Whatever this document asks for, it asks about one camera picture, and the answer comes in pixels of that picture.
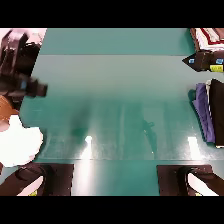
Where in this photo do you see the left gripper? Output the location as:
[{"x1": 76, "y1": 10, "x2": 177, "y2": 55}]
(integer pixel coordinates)
[{"x1": 20, "y1": 75, "x2": 49, "y2": 99}]

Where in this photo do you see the purple garment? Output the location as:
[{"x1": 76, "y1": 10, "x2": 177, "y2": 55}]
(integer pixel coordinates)
[{"x1": 193, "y1": 82, "x2": 217, "y2": 145}]

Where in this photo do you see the red and white garment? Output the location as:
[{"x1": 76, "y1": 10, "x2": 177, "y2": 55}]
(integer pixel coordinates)
[{"x1": 189, "y1": 28, "x2": 224, "y2": 52}]

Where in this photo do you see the brown garment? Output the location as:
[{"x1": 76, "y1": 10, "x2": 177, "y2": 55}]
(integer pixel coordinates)
[{"x1": 0, "y1": 94, "x2": 20, "y2": 124}]

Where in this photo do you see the black garment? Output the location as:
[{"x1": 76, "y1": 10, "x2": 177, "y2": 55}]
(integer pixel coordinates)
[{"x1": 209, "y1": 78, "x2": 224, "y2": 150}]

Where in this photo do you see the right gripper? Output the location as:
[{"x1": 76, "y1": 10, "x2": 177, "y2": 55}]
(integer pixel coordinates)
[{"x1": 182, "y1": 50, "x2": 215, "y2": 72}]

